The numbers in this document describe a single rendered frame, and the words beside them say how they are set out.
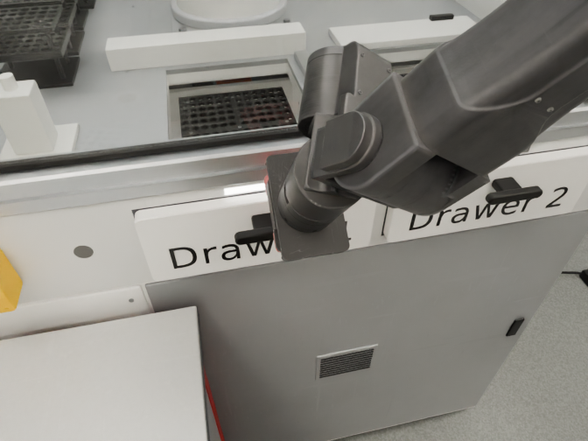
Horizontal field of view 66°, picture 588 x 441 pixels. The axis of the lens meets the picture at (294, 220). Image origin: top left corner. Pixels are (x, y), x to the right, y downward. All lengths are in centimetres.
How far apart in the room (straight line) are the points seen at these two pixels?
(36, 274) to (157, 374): 19
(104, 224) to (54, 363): 19
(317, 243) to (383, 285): 34
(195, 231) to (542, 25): 41
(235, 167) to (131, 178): 11
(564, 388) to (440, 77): 143
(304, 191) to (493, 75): 15
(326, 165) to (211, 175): 26
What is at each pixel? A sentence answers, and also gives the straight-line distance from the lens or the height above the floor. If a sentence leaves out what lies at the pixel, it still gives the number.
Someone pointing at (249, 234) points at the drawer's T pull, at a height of 91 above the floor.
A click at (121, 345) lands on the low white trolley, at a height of 76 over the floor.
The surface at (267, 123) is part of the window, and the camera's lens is 51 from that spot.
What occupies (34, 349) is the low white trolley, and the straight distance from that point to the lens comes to 68.
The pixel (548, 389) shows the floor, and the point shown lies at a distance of 160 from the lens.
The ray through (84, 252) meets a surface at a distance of 60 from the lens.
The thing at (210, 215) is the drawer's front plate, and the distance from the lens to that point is 53.
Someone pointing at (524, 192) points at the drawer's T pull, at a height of 91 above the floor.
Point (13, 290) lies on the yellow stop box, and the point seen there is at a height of 86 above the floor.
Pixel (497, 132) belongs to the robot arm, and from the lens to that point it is 26.
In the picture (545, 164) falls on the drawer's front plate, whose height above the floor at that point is 92.
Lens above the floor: 128
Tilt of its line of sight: 44 degrees down
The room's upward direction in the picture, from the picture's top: straight up
